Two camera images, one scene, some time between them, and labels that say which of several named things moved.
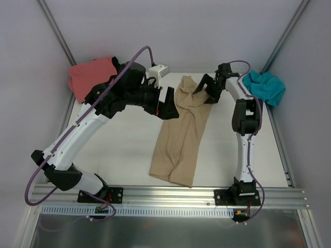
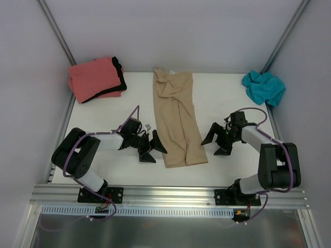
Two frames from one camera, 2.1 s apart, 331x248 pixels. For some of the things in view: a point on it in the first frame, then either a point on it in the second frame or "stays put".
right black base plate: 237,197 stays put
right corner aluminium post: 301,7 stays put
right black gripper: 215,84 to 222,138
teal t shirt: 264,86 stays put
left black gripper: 159,101 to 146,145
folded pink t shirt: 83,77 stays put
